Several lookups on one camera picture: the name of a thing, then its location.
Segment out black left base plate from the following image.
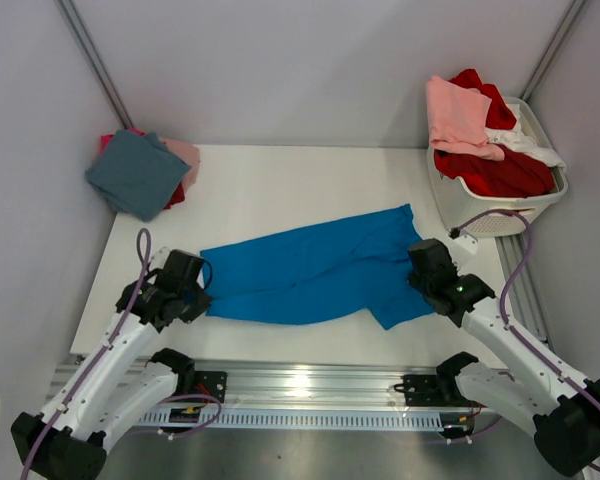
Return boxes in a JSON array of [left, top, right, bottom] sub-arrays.
[[190, 371, 228, 403]]

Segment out white t-shirt in basket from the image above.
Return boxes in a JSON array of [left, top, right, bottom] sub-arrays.
[[485, 97, 566, 169]]

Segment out aluminium frame post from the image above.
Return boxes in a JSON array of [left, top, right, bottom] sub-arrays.
[[520, 0, 592, 102], [54, 0, 134, 128]]

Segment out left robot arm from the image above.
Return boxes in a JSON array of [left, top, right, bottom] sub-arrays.
[[11, 249, 221, 479]]

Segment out pink folded t-shirt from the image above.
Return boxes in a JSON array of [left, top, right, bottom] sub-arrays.
[[160, 137, 200, 192]]

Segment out red t-shirt in basket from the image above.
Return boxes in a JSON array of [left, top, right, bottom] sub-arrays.
[[434, 69, 554, 198]]

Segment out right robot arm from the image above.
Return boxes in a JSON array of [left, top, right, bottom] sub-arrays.
[[408, 239, 600, 477]]

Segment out red folded t-shirt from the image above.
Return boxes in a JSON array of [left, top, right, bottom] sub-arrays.
[[164, 182, 186, 210]]

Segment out left aluminium frame post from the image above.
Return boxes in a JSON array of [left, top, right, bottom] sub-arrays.
[[54, 0, 134, 128]]

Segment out right aluminium frame post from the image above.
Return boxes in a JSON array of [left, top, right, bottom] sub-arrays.
[[520, 0, 592, 102]]

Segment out white perforated laundry basket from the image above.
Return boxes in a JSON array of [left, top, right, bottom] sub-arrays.
[[426, 97, 568, 237]]

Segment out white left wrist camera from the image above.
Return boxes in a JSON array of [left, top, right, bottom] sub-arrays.
[[149, 247, 171, 269]]

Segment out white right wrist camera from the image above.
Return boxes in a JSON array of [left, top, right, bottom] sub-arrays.
[[449, 228, 479, 270]]

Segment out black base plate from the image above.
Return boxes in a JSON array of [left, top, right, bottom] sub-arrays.
[[392, 374, 465, 407], [190, 371, 228, 403]]

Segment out bright blue t-shirt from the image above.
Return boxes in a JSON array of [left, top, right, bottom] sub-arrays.
[[201, 204, 433, 330]]

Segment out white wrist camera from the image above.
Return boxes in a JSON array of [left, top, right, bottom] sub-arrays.
[[449, 228, 479, 270], [149, 247, 171, 269]]

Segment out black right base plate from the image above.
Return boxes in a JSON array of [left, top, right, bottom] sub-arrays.
[[392, 374, 465, 407]]

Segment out white slotted cable duct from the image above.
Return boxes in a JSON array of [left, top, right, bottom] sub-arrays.
[[136, 407, 444, 432]]

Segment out teal folded t-shirt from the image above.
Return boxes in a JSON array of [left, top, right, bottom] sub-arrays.
[[85, 130, 191, 222]]

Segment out pink t-shirt in basket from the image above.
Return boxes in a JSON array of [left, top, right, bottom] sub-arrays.
[[426, 76, 505, 161]]

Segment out aluminium mounting rail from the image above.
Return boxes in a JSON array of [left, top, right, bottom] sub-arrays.
[[44, 362, 592, 414]]

